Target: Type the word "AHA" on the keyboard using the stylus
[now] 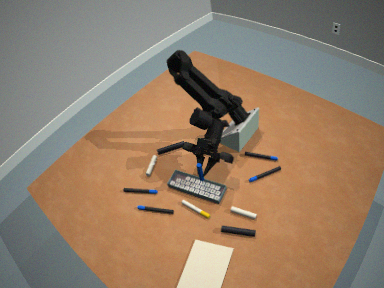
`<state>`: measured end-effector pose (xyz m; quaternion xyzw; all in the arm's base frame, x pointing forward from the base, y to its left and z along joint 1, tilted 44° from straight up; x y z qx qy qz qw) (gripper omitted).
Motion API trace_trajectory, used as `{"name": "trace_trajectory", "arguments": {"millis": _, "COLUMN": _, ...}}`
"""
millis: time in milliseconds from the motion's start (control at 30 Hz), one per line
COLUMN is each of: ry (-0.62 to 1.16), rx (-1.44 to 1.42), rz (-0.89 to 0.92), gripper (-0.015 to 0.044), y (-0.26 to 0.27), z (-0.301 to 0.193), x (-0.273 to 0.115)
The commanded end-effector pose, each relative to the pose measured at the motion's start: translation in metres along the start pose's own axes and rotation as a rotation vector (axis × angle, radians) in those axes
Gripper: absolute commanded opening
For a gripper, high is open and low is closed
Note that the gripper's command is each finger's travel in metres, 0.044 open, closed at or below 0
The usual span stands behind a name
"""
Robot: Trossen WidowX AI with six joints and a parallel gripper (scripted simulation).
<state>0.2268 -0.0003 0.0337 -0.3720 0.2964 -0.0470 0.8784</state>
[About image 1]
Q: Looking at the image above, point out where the cream flat square panel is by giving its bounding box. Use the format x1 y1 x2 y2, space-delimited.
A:
177 240 233 288

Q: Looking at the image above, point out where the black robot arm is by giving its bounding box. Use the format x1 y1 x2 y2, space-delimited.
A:
166 50 251 151

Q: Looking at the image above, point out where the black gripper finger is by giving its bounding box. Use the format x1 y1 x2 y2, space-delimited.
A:
193 153 205 166
203 157 220 177

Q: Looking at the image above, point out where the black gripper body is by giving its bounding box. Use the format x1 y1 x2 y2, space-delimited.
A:
182 132 233 164

